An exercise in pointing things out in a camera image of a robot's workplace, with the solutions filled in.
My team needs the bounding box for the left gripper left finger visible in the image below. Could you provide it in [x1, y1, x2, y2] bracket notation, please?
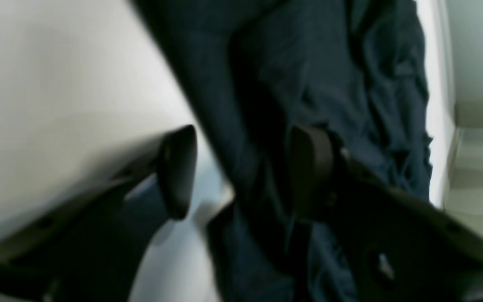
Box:
[0, 125, 197, 302]

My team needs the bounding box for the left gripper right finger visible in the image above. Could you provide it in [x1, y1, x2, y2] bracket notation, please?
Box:
[289, 125, 483, 302]

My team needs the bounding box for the black t-shirt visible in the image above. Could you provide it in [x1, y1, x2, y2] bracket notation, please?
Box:
[133, 0, 432, 302]

